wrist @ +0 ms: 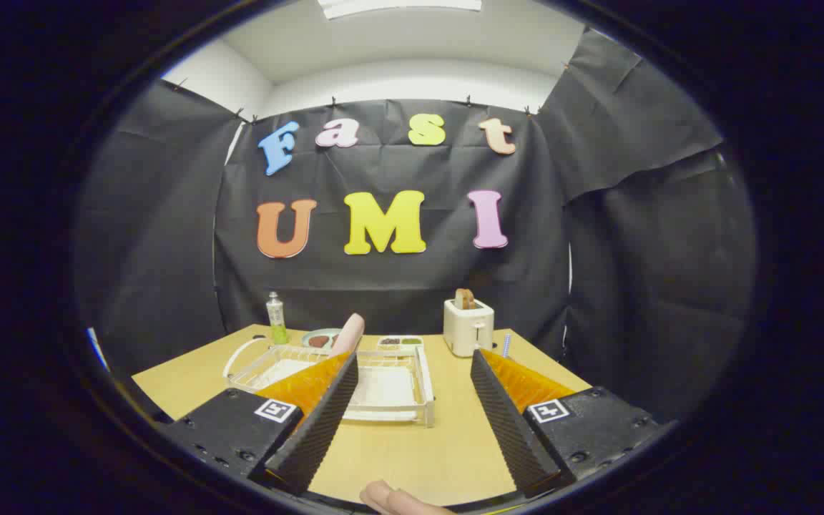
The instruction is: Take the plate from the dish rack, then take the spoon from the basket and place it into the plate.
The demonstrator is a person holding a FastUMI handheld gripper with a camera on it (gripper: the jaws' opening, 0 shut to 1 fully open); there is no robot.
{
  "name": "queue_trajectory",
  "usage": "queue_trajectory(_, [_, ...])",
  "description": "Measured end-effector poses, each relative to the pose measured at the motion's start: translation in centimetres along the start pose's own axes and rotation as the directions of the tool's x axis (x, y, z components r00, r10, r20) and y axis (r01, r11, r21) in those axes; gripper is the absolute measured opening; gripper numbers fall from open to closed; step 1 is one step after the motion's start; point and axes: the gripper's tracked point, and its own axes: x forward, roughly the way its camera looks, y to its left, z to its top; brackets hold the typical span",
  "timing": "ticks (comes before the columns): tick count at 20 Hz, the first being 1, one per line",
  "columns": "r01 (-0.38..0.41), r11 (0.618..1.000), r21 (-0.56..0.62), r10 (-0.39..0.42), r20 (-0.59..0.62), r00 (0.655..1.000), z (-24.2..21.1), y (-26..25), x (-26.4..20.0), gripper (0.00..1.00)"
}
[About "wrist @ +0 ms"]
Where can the light green plate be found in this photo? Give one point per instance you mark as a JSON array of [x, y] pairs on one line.
[[310, 336]]

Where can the pink plate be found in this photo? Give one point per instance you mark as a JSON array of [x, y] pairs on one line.
[[347, 335]]

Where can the green drink bottle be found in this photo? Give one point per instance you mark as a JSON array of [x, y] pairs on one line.
[[277, 318]]

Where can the brown bread slice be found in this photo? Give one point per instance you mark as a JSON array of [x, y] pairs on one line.
[[465, 299]]

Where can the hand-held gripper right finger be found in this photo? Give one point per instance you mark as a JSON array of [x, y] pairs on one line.
[[508, 429]]

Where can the brown meat piece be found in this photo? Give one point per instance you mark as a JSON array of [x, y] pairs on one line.
[[318, 341]]

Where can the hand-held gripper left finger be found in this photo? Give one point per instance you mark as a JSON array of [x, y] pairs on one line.
[[319, 429]]

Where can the white divided grain tray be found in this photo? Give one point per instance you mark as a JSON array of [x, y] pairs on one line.
[[399, 342]]

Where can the black backdrop cloth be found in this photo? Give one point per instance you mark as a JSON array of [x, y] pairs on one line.
[[398, 286]]

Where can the white ribbed drip tray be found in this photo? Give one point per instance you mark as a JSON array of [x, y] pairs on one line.
[[383, 392]]

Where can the ceiling light panel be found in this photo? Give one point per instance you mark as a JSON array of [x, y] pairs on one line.
[[398, 7]]

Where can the white toaster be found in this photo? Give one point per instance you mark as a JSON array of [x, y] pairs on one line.
[[466, 330]]

